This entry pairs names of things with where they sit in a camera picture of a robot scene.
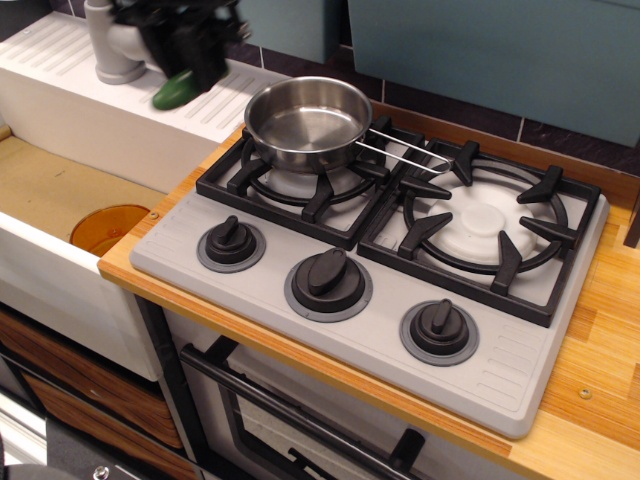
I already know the grey toy stove top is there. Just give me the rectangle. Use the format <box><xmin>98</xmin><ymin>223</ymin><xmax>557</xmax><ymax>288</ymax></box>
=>
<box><xmin>128</xmin><ymin>94</ymin><xmax>611</xmax><ymax>441</ymax></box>

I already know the black burner grate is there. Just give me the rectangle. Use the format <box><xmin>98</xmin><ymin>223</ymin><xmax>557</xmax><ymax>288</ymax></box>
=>
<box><xmin>196</xmin><ymin>116</ymin><xmax>425</xmax><ymax>250</ymax></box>
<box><xmin>358</xmin><ymin>140</ymin><xmax>609</xmax><ymax>327</ymax></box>

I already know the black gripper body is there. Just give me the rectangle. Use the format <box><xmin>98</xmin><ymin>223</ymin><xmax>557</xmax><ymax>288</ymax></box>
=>
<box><xmin>112</xmin><ymin>0</ymin><xmax>250</xmax><ymax>43</ymax></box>

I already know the stainless steel pan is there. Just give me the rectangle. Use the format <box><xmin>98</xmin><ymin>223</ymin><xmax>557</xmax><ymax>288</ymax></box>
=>
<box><xmin>244</xmin><ymin>76</ymin><xmax>453</xmax><ymax>175</ymax></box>

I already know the white toy sink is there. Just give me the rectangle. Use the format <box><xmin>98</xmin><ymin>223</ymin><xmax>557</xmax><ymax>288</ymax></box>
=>
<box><xmin>1</xmin><ymin>13</ymin><xmax>276</xmax><ymax>381</ymax></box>

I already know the grey toy faucet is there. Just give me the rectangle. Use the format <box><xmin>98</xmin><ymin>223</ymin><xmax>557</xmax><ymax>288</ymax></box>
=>
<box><xmin>84</xmin><ymin>0</ymin><xmax>156</xmax><ymax>85</ymax></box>

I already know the black stove knob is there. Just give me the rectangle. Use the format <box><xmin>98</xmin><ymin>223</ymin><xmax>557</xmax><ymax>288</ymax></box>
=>
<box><xmin>196</xmin><ymin>215</ymin><xmax>266</xmax><ymax>274</ymax></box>
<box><xmin>284</xmin><ymin>248</ymin><xmax>373</xmax><ymax>323</ymax></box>
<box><xmin>400</xmin><ymin>299</ymin><xmax>480</xmax><ymax>367</ymax></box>

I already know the black left stove knob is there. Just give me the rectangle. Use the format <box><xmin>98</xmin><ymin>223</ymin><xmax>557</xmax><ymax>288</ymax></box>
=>
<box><xmin>196</xmin><ymin>215</ymin><xmax>266</xmax><ymax>274</ymax></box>

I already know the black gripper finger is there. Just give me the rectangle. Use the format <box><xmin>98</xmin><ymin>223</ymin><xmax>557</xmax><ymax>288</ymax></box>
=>
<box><xmin>139</xmin><ymin>24</ymin><xmax>193</xmax><ymax>78</ymax></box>
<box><xmin>187</xmin><ymin>29</ymin><xmax>229</xmax><ymax>93</ymax></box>

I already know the black right stove knob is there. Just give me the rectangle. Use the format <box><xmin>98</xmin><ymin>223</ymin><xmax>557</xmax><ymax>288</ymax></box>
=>
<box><xmin>400</xmin><ymin>299</ymin><xmax>480</xmax><ymax>367</ymax></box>

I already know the black left burner grate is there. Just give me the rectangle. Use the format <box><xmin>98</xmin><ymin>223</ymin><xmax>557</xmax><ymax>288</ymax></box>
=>
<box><xmin>196</xmin><ymin>116</ymin><xmax>425</xmax><ymax>250</ymax></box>

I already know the green toy pickle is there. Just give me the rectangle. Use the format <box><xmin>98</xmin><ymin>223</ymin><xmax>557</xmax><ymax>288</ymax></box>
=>
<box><xmin>152</xmin><ymin>70</ymin><xmax>200</xmax><ymax>111</ymax></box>

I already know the orange plastic bowl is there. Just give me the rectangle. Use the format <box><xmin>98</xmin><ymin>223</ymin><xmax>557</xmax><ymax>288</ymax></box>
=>
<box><xmin>70</xmin><ymin>204</ymin><xmax>150</xmax><ymax>257</ymax></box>

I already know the black right burner grate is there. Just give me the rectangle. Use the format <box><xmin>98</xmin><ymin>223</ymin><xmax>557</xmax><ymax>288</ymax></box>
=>
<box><xmin>358</xmin><ymin>140</ymin><xmax>609</xmax><ymax>327</ymax></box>

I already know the black middle stove knob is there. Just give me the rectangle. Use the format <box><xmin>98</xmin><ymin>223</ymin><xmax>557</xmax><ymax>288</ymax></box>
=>
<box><xmin>284</xmin><ymin>248</ymin><xmax>373</xmax><ymax>323</ymax></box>

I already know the wooden drawer front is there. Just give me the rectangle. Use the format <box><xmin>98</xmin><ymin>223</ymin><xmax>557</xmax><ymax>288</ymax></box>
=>
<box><xmin>1</xmin><ymin>308</ymin><xmax>197</xmax><ymax>479</ymax></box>

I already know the toy oven door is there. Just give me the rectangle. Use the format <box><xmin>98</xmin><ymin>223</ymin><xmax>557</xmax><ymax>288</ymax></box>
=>
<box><xmin>166</xmin><ymin>312</ymin><xmax>516</xmax><ymax>479</ymax></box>

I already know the black oven door handle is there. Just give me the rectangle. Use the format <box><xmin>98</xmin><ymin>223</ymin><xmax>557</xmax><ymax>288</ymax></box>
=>
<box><xmin>180</xmin><ymin>337</ymin><xmax>424</xmax><ymax>479</ymax></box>

